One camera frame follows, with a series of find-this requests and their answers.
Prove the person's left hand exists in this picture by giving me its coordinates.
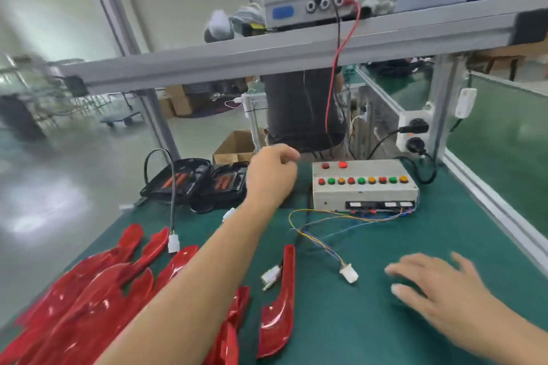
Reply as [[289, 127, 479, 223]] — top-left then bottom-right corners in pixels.
[[242, 144, 303, 212]]

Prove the person's right hand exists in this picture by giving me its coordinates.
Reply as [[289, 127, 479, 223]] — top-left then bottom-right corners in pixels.
[[384, 251, 532, 357]]

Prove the pile of black lamp housings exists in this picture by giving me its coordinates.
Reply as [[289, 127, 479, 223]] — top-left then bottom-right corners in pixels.
[[120, 148, 284, 291]]

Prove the person's left forearm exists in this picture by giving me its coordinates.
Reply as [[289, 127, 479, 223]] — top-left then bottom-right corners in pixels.
[[94, 198, 275, 365]]

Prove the low open cardboard carton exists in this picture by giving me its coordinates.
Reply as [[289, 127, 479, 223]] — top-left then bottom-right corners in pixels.
[[212, 129, 258, 165]]

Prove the white metal stand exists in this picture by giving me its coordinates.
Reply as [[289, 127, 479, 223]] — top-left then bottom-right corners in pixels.
[[242, 91, 267, 135]]

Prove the beige test button box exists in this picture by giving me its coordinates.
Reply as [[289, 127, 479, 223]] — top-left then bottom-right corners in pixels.
[[311, 157, 421, 213]]

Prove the large cardboard box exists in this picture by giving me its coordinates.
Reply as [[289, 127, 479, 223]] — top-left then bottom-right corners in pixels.
[[167, 82, 194, 117]]

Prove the white power strip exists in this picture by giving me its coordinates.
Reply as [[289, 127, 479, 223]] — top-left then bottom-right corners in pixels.
[[396, 102, 435, 156]]

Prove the flat platform trolley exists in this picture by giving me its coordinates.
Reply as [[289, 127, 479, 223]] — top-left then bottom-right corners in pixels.
[[98, 91, 147, 129]]

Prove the white cloth bundle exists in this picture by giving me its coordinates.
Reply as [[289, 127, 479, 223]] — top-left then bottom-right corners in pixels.
[[204, 3, 267, 43]]

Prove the pile of red lens covers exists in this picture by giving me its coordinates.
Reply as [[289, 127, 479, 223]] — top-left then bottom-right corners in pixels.
[[0, 224, 296, 365]]

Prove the group of metal chairs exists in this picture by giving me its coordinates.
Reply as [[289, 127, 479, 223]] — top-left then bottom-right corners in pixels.
[[0, 52, 112, 122]]

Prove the black bin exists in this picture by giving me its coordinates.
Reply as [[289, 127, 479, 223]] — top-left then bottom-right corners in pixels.
[[0, 94, 46, 143]]

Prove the red power cable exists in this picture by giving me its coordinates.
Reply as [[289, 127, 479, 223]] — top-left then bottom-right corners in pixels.
[[324, 0, 362, 160]]

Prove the aluminium workstation frame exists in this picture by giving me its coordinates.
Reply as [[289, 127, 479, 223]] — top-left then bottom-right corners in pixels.
[[51, 0, 548, 208]]

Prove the black power cable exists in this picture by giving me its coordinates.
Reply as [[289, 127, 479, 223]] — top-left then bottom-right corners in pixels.
[[334, 3, 345, 62]]

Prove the white switch box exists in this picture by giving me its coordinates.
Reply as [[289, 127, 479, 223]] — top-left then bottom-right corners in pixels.
[[454, 87, 479, 120]]

